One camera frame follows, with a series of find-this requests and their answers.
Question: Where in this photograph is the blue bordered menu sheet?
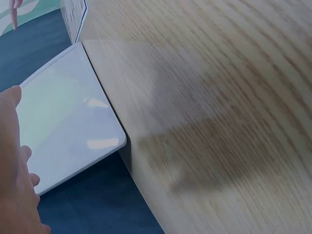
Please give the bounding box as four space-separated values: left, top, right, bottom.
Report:
59 0 89 45

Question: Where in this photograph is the white plastic sign board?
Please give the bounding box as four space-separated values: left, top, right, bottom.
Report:
15 41 128 196

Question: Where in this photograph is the person's left hand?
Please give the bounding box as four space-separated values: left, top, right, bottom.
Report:
0 85 52 234

